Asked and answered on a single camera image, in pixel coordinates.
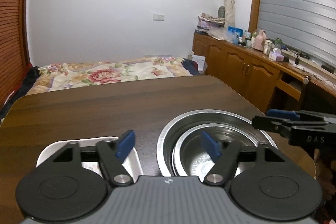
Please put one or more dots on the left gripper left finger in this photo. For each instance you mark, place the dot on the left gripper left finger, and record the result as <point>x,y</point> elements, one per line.
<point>120,148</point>

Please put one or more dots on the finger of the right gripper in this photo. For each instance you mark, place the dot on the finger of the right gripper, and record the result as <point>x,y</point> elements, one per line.
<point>273,125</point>
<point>286,114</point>

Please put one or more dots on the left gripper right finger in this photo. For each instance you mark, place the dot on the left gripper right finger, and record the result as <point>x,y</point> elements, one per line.
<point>226,150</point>

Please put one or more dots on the deep steel bowl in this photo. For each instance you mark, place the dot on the deep steel bowl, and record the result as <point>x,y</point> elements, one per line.
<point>190,159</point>

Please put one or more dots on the right hand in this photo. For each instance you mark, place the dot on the right hand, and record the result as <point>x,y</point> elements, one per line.
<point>325,172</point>

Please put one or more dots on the white floral square plate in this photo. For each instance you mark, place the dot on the white floral square plate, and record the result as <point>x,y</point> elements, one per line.
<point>131,163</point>

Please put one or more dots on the large steel basin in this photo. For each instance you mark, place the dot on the large steel basin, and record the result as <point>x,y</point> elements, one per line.
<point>179,125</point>

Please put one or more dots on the wooden sideboard cabinet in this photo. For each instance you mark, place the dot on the wooden sideboard cabinet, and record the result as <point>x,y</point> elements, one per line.
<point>265,83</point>

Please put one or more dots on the pink tissue box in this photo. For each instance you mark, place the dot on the pink tissue box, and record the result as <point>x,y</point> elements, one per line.
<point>276,55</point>

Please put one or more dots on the pink kettle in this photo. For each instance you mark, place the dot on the pink kettle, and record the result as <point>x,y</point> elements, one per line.
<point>259,41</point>

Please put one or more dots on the white paper bag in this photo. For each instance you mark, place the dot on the white paper bag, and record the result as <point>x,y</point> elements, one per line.
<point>200,60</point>

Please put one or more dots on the floral bed quilt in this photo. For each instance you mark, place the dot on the floral bed quilt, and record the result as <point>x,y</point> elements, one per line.
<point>62,76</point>

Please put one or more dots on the blue box on sideboard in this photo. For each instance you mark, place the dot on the blue box on sideboard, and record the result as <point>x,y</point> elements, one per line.
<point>236,31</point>

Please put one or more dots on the grey window blind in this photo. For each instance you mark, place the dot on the grey window blind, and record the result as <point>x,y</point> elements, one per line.
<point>306,25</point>

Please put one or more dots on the stack of folded fabrics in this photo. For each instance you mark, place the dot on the stack of folded fabrics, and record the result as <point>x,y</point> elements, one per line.
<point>207,21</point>

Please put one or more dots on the wooden louvered wardrobe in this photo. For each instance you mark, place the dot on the wooden louvered wardrobe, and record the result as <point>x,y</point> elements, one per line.
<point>14,49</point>

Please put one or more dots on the white wall switch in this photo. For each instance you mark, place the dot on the white wall switch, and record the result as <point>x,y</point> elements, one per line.
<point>158,17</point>

